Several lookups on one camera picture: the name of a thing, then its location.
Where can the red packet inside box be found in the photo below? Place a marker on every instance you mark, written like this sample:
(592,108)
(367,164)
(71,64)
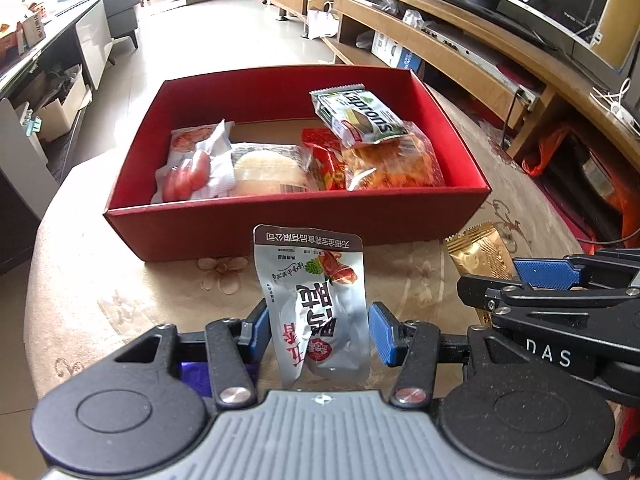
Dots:
(327,164)

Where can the gold foil snack packet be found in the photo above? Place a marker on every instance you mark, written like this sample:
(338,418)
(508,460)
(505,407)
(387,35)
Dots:
(480,250)

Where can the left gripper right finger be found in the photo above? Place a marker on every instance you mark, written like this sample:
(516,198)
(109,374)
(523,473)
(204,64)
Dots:
(411,346)

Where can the blue white box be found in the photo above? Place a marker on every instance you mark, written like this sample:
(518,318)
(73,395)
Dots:
(393,54)

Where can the wooden TV cabinet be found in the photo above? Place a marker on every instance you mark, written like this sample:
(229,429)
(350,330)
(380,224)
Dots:
(529,89)

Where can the sausage snack packet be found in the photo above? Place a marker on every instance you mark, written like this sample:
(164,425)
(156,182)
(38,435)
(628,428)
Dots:
(199,165)

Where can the white cardboard storage box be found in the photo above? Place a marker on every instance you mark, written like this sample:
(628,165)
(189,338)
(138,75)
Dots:
(68,95)

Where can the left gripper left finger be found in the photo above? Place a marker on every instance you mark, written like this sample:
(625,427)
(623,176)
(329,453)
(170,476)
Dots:
(234,351)

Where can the yellow puffed snack bag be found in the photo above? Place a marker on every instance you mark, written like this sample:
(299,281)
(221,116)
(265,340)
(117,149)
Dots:
(407,161)

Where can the orange red plastic bag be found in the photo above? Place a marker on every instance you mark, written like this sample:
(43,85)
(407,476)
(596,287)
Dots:
(592,185)

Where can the beige floral tablecloth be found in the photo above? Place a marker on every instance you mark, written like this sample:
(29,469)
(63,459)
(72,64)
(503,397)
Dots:
(88,294)

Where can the blue purple snack bag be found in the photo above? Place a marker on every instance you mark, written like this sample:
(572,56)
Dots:
(200,374)

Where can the round rice cake packet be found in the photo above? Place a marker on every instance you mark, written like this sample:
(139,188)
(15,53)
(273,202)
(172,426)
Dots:
(266,169)

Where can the silver white pouch snack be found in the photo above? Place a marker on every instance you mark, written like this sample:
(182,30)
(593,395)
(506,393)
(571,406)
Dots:
(313,284)

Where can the red cardboard box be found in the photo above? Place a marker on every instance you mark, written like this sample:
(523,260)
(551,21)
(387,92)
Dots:
(273,104)

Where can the white plastic bag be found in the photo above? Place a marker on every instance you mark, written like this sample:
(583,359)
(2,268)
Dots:
(322,22)

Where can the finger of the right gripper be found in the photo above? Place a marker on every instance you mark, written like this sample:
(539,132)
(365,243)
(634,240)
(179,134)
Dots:
(558,274)

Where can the green Kaprons wafer packet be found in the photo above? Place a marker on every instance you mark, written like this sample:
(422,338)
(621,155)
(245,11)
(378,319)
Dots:
(356,116)

